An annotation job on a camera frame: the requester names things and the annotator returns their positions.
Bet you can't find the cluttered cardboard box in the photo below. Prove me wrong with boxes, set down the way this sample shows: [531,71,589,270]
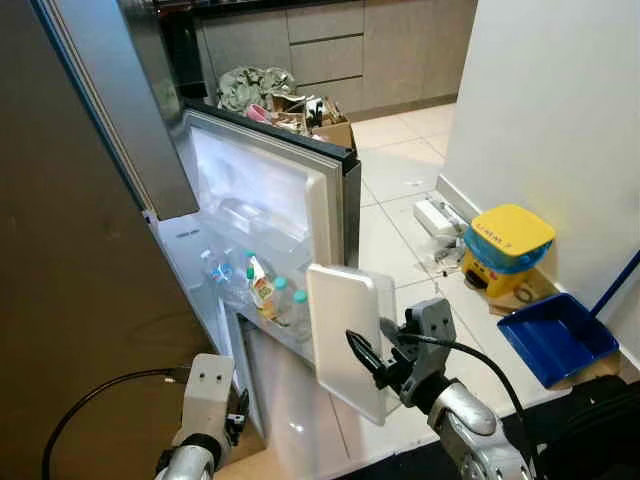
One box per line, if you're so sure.
[268,92,357,153]

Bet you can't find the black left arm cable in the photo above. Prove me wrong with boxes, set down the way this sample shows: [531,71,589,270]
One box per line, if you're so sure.
[42,367,192,480]

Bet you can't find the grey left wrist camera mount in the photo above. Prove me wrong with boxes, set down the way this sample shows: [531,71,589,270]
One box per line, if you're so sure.
[180,353,237,447]

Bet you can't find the dark grey fridge cabinet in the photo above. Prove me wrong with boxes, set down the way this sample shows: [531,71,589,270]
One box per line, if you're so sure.
[0,0,261,480]

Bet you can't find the water bottle blue label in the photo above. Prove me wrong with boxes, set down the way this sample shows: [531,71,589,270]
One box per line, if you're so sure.
[200,249,237,303]

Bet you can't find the grey green cloth bundle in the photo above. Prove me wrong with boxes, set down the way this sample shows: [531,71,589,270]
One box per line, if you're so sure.
[217,66,297,114]

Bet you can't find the clear bottle teal cap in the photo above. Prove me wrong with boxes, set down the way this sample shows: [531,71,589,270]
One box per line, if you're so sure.
[292,290,313,343]
[270,277,299,336]

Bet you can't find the flat cardboard sheet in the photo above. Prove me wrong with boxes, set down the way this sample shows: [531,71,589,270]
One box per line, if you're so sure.
[488,268,563,317]

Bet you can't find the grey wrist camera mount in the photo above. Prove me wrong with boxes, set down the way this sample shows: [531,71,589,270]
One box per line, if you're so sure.
[400,298,459,387]
[180,353,237,447]

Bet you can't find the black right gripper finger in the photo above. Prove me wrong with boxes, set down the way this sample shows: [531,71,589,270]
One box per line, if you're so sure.
[346,330,393,393]

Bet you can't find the white lidded storage container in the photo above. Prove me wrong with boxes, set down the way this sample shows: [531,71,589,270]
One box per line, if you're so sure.
[305,263,399,427]

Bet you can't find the white box device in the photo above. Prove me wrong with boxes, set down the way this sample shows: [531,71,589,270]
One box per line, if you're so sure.
[413,198,467,242]

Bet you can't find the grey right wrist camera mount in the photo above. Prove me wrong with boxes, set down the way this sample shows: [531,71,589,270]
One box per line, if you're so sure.
[400,298,459,387]

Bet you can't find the grey kitchen cabinets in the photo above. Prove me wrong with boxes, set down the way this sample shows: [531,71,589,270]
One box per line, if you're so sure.
[195,0,479,123]

